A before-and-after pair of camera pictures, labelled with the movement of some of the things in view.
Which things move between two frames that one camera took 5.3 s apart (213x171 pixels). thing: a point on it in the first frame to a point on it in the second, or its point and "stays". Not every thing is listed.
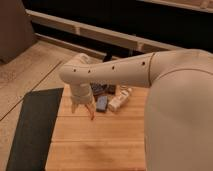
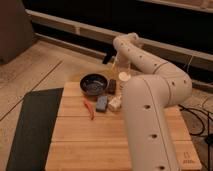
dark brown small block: (111, 89) stays
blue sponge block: (101, 104) stays
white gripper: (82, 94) to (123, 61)
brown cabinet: (16, 29) stays
